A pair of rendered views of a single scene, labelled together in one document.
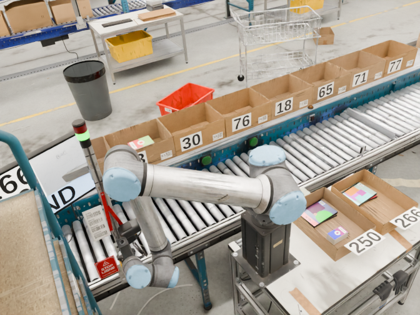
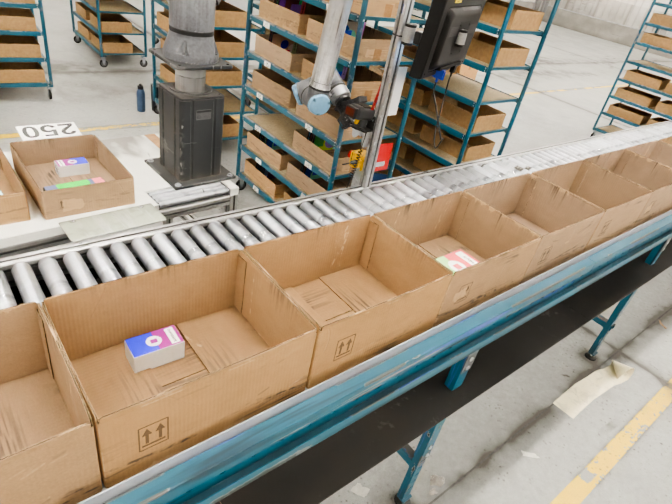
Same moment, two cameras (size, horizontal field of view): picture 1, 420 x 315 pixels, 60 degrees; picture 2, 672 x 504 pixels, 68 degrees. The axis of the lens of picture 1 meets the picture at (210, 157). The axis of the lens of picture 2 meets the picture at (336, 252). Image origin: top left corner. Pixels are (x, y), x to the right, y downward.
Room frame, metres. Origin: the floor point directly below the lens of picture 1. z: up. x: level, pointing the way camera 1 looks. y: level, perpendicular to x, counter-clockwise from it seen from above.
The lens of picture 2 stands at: (3.10, -0.24, 1.68)
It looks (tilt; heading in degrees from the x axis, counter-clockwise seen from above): 33 degrees down; 160
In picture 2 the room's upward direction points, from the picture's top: 12 degrees clockwise
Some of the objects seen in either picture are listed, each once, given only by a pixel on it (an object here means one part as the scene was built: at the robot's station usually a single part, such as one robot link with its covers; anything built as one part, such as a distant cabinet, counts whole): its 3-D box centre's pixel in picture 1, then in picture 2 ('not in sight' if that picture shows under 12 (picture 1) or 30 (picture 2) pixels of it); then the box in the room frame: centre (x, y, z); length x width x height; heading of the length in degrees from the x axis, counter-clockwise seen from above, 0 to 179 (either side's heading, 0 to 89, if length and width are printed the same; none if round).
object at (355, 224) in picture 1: (329, 220); (72, 172); (1.38, -0.63, 0.80); 0.38 x 0.28 x 0.10; 27
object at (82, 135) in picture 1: (80, 130); not in sight; (1.25, 0.50, 1.62); 0.05 x 0.05 x 0.06
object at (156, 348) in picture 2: not in sight; (155, 348); (2.35, -0.30, 0.91); 0.10 x 0.06 x 0.05; 114
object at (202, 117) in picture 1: (191, 127); (343, 290); (2.24, 0.11, 0.96); 0.39 x 0.29 x 0.17; 115
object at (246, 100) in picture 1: (238, 111); (183, 348); (2.40, -0.25, 0.96); 0.39 x 0.29 x 0.17; 115
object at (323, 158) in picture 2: not in sight; (333, 149); (0.51, 0.55, 0.59); 0.40 x 0.30 x 0.10; 23
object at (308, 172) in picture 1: (291, 159); (44, 322); (2.06, -0.58, 0.72); 0.52 x 0.05 x 0.05; 25
